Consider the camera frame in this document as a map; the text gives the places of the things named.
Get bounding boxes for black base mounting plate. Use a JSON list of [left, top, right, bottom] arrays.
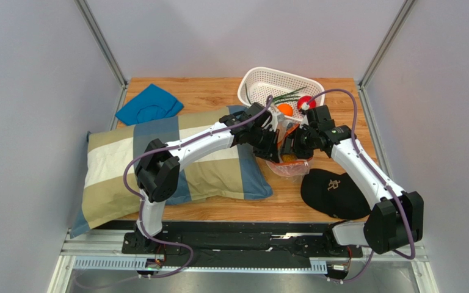
[[92, 220, 365, 269]]

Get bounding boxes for fake red apple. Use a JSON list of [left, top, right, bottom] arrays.
[[297, 95, 317, 113]]

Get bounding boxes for right aluminium frame post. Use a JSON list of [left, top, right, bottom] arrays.
[[358, 0, 417, 88]]

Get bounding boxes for blue folded cloth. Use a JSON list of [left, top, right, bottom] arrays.
[[115, 84, 184, 126]]

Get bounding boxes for clear orange zip bag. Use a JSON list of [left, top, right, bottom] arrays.
[[266, 120, 313, 178]]

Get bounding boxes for checked blue beige pillow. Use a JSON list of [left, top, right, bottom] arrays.
[[70, 105, 273, 237]]

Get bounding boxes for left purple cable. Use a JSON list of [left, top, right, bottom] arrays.
[[122, 95, 274, 280]]

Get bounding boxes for aluminium slotted rail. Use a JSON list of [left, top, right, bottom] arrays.
[[72, 256, 328, 274]]

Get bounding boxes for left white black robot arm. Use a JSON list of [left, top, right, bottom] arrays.
[[127, 103, 279, 239]]

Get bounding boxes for fake brown potato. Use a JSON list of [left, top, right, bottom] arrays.
[[281, 153, 296, 163]]

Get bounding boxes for left aluminium frame post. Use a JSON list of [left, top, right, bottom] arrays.
[[75, 0, 128, 89]]

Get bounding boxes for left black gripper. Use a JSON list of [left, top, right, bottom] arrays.
[[247, 127, 280, 165]]

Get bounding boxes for fake orange fruit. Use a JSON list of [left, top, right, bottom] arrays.
[[277, 103, 294, 117]]

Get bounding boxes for white perforated plastic basket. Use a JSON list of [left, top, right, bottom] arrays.
[[237, 67, 325, 123]]

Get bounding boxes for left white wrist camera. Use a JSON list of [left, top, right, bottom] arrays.
[[271, 112, 285, 131]]

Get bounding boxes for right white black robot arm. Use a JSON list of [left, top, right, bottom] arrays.
[[288, 106, 424, 259]]

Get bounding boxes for black baseball cap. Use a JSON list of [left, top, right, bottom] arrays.
[[300, 168, 371, 220]]

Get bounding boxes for fake green onion stalk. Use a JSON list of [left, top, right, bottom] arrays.
[[244, 85, 306, 103]]

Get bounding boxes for aluminium frame post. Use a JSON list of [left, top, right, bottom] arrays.
[[358, 0, 417, 88], [75, 0, 128, 89]]

